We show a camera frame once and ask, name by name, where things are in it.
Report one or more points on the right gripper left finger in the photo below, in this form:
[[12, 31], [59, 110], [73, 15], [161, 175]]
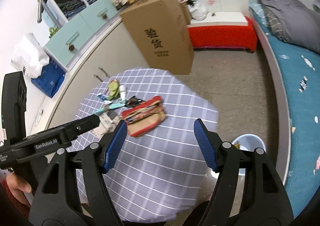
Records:
[[57, 201]]

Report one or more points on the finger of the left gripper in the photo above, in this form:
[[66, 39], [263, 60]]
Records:
[[65, 133]]

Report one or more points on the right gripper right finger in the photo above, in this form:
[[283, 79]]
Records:
[[264, 199]]

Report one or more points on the red brown paper bag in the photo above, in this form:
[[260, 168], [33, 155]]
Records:
[[144, 117]]

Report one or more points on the person's left hand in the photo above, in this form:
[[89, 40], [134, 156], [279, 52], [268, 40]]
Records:
[[18, 187]]

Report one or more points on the light blue plastic bucket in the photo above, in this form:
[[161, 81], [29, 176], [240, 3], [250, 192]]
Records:
[[249, 142]]

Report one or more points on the blue plastic bag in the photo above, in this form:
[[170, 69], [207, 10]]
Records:
[[50, 80]]

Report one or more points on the white paper shopping bag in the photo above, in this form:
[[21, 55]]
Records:
[[31, 59]]

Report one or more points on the white low cabinet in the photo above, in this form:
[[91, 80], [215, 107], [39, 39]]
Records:
[[113, 52]]

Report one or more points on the grey checked tablecloth table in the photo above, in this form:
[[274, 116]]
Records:
[[163, 172]]

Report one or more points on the lilac stair shelf unit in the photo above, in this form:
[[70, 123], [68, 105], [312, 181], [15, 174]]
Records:
[[73, 26]]

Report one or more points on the large cardboard box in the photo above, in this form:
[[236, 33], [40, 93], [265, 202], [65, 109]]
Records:
[[160, 31]]

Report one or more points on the teal candy-print mattress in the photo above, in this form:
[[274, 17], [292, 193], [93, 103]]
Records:
[[299, 68]]

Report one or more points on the red covered low bench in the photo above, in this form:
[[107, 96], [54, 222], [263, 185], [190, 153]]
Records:
[[224, 37]]

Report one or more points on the white plastic bag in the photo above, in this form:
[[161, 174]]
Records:
[[198, 11]]

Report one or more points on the grey folded duvet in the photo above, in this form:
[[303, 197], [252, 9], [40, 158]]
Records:
[[292, 22]]

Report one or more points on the teal bunk bed frame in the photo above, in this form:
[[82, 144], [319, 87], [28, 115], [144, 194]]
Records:
[[284, 143]]

